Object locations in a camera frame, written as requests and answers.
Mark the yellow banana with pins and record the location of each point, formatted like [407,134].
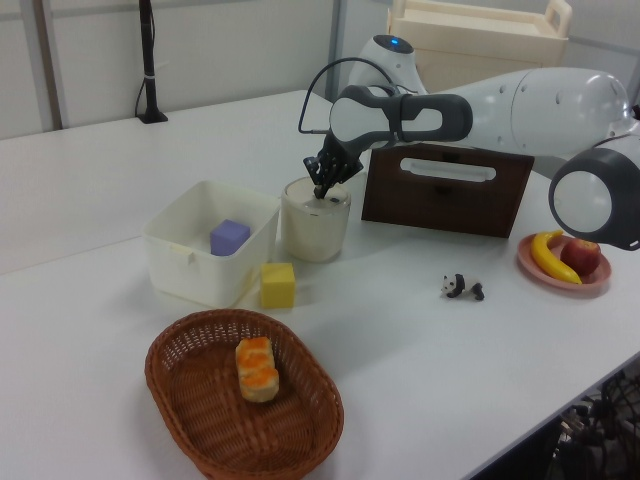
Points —
[545,257]

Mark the dark clutter under table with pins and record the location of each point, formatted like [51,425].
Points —
[605,430]

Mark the light wooden crate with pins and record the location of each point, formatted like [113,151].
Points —
[475,40]

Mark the dark wooden drawer box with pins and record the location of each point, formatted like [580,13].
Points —
[450,210]

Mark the brown wicker basket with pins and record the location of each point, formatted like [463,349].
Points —
[210,425]

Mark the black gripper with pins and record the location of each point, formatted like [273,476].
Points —
[337,162]

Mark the orange topped bread piece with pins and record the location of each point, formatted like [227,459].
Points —
[256,370]

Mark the black pole stand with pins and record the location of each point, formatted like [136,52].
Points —
[148,60]

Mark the white translucent cup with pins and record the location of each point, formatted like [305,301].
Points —
[312,237]

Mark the red apple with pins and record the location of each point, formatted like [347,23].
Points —
[581,256]

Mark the purple foam cube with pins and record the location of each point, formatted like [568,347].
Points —
[229,239]

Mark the yellow foam cube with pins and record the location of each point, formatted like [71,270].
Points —
[277,287]

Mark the cream trash can lid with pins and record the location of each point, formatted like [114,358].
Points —
[302,195]

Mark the pink plate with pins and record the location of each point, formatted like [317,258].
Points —
[595,282]

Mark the small panda figurine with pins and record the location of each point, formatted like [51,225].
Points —
[457,286]

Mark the white plastic open bin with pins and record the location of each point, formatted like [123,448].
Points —
[200,280]

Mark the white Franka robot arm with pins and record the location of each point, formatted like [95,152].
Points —
[550,110]

